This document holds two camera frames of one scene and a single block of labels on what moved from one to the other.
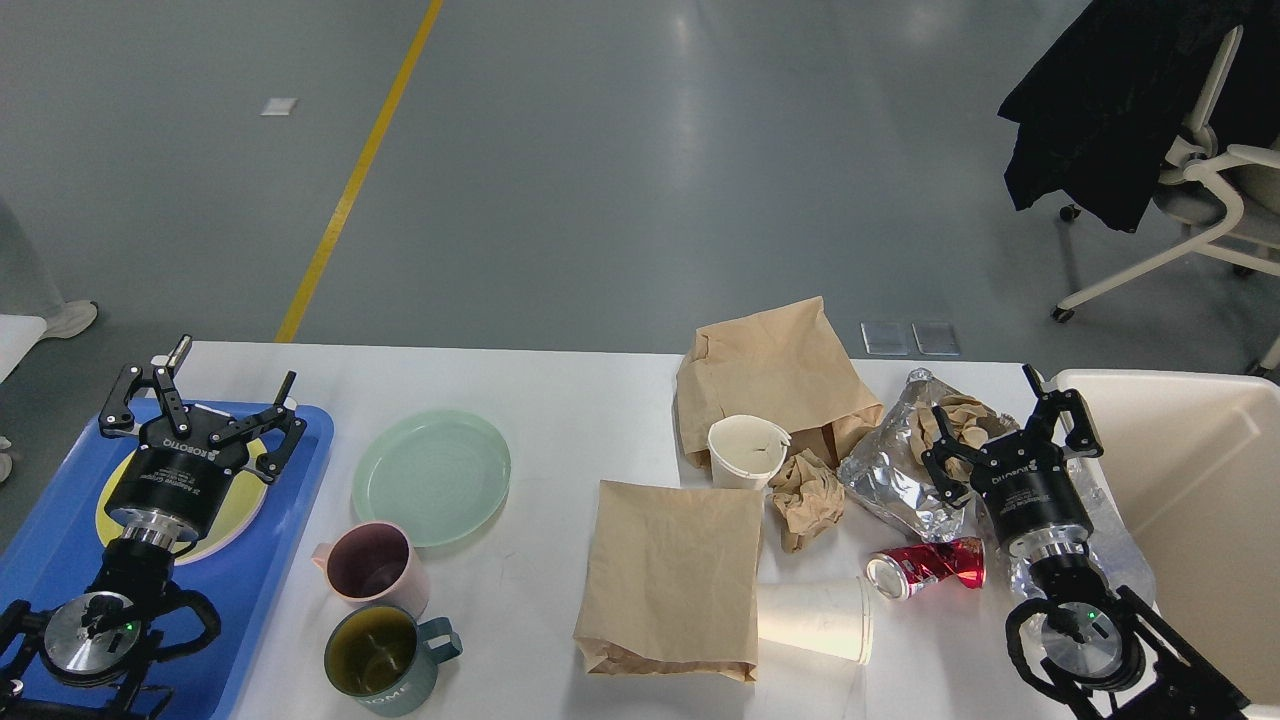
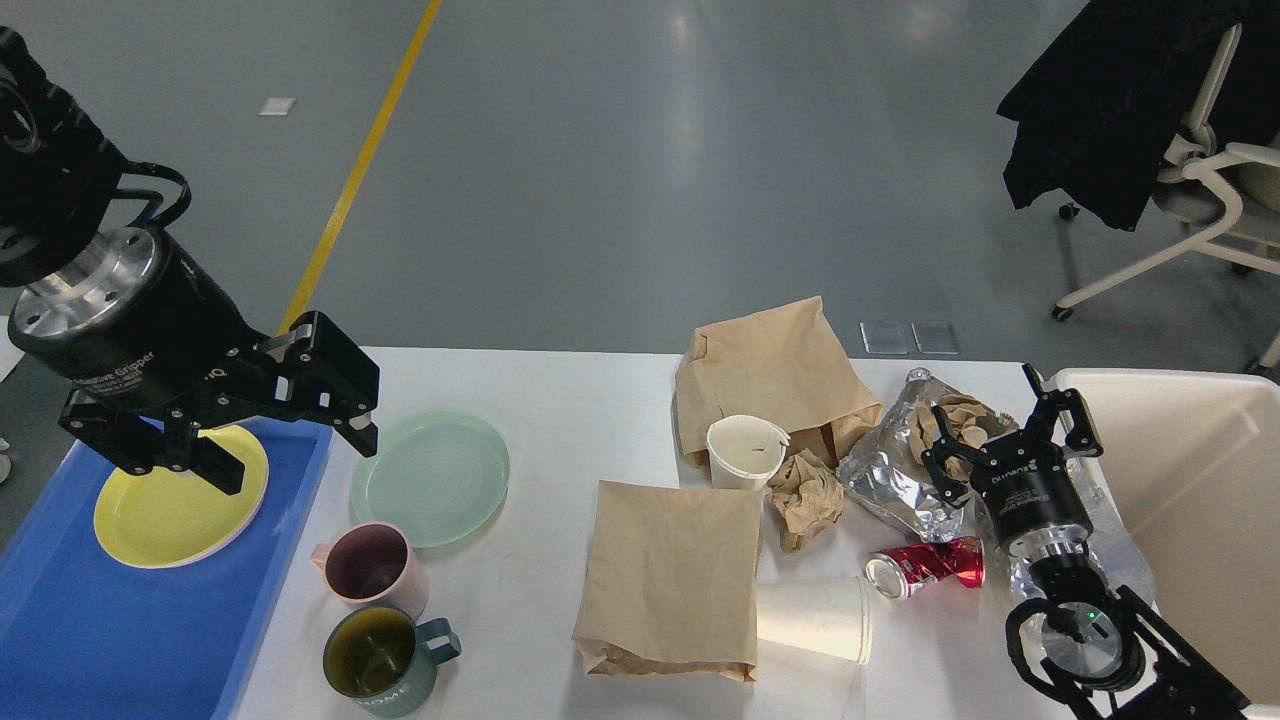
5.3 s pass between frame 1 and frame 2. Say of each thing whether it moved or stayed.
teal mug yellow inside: stayed
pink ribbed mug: stayed
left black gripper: moved
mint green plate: stayed
